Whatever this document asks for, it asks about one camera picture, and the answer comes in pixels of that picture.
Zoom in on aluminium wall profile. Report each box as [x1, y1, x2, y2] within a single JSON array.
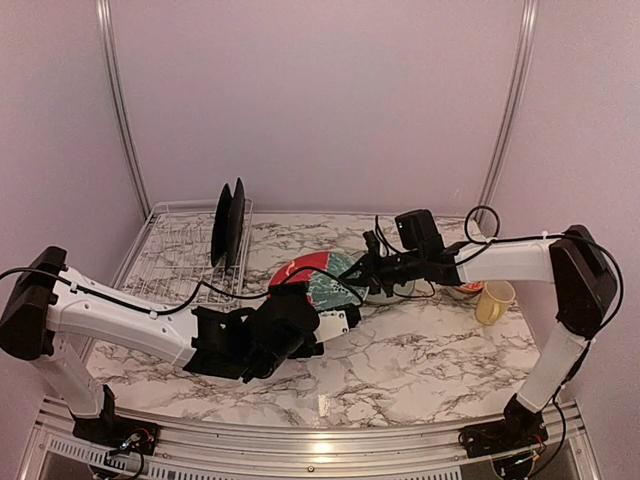
[[478, 0, 540, 205], [95, 0, 151, 218]]

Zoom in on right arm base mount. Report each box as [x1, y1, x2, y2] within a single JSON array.
[[458, 420, 549, 458]]

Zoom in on right aluminium wall profile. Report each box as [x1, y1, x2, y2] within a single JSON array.
[[478, 0, 540, 205]]

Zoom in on yellow ceramic mug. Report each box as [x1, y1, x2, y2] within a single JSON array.
[[475, 281, 516, 326]]

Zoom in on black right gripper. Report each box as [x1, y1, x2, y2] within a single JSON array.
[[339, 244, 425, 296]]

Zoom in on aluminium front table rail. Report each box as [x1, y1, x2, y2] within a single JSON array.
[[29, 407, 601, 480]]

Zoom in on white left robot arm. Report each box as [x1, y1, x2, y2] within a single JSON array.
[[1, 246, 363, 445]]

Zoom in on pale green round plate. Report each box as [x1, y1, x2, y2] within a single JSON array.
[[364, 280, 416, 305]]

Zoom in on red patterned white bowl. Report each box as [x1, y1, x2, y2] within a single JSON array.
[[446, 282, 485, 300]]

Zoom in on left aluminium wall profile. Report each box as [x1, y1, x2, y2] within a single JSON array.
[[95, 0, 151, 218]]

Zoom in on white wire dish rack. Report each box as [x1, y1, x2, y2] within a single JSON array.
[[113, 199, 253, 309]]

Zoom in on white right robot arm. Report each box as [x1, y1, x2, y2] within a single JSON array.
[[340, 210, 624, 448]]

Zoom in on black round plate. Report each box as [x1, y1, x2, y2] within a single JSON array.
[[210, 183, 233, 267]]

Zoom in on grey speckled plate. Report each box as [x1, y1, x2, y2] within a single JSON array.
[[269, 251, 364, 312]]

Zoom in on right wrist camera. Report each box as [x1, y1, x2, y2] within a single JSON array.
[[363, 230, 381, 257]]

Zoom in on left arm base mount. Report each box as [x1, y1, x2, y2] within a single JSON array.
[[73, 416, 160, 455]]

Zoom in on black square plate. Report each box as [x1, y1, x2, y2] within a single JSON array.
[[224, 177, 246, 271]]

